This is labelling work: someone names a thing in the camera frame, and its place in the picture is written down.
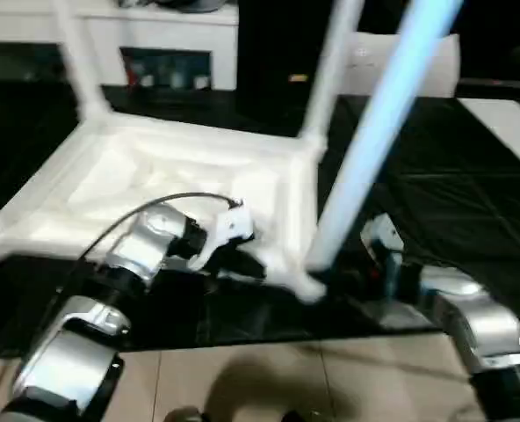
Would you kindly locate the white plastic table top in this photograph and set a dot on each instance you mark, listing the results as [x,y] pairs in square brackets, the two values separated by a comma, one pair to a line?
[176,176]

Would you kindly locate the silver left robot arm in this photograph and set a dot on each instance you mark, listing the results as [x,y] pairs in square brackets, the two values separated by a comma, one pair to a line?
[146,246]

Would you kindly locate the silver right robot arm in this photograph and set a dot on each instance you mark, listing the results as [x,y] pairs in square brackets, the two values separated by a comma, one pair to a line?
[484,316]

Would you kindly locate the black work mat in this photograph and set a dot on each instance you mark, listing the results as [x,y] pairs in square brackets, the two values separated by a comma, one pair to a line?
[462,198]

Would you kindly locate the small white jar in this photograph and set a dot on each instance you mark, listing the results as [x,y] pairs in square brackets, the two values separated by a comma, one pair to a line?
[147,81]

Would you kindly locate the small tan label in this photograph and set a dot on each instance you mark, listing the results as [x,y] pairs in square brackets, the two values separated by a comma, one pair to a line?
[298,78]

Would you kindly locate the red item behind glass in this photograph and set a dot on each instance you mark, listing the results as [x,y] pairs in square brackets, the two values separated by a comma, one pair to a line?
[131,75]

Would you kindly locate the white flat panel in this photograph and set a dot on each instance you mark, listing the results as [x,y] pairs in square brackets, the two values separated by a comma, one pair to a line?
[506,127]

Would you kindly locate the dark cabinet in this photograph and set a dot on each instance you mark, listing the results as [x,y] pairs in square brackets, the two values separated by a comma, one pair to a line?
[277,44]

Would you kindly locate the white board with round fitting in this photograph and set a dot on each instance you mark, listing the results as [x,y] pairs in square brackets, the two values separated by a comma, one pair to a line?
[435,66]

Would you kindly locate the dark grey bar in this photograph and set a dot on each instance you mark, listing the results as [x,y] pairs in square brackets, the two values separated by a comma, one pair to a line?
[501,83]

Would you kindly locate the white glass-door cabinet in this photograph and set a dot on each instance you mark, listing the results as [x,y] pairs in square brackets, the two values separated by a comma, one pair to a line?
[163,26]

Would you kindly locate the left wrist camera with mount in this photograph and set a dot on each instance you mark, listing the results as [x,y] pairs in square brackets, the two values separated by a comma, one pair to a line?
[236,224]

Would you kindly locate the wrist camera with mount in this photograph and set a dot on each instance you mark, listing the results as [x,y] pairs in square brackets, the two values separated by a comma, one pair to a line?
[236,224]
[380,233]

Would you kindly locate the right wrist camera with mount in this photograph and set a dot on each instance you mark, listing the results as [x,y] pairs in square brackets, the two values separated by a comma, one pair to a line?
[380,233]

